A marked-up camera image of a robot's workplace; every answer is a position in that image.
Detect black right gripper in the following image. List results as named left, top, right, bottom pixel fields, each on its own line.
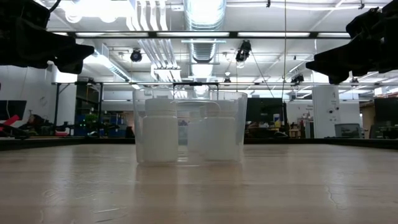
left=306, top=18, right=398, bottom=85

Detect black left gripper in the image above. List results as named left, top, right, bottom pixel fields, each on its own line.
left=0, top=29, right=95, bottom=75

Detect white plastic pill bottle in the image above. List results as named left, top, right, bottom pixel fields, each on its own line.
left=142, top=98, right=179, bottom=163
left=187, top=109, right=203, bottom=153
left=201, top=101, right=241, bottom=162

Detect clear plastic basket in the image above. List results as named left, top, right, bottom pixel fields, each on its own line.
left=132, top=88, right=249, bottom=165

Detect white square pillar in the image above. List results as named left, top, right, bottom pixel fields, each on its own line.
left=312, top=84, right=341, bottom=139

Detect black shelving unit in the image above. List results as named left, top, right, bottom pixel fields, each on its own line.
left=52, top=82, right=104, bottom=138

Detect gray storage bin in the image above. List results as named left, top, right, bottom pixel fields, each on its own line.
left=334, top=123, right=362, bottom=139

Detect wooden cabinet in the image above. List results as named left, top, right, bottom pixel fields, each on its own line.
left=359, top=101, right=377, bottom=139

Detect black monitor beside cabinet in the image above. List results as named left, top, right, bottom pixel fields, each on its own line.
left=374, top=97, right=398, bottom=125

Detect small black monitor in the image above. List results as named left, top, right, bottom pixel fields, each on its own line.
left=0, top=100, right=27, bottom=121

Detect blue storage bins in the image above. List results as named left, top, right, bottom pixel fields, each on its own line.
left=104, top=116, right=127, bottom=138

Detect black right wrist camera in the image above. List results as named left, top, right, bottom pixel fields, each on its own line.
left=345, top=6, right=385, bottom=40

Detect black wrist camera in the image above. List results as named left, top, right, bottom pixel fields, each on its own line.
left=345, top=6, right=385, bottom=40
left=6, top=0, right=51, bottom=31

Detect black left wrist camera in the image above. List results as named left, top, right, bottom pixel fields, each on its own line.
left=6, top=0, right=51, bottom=31

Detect black distant frame bar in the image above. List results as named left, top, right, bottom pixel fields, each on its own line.
left=51, top=81, right=398, bottom=86

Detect black overhead frame bar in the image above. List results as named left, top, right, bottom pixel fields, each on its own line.
left=46, top=30, right=352, bottom=39

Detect silver ceiling air duct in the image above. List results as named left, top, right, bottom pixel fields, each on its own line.
left=183, top=0, right=227, bottom=63

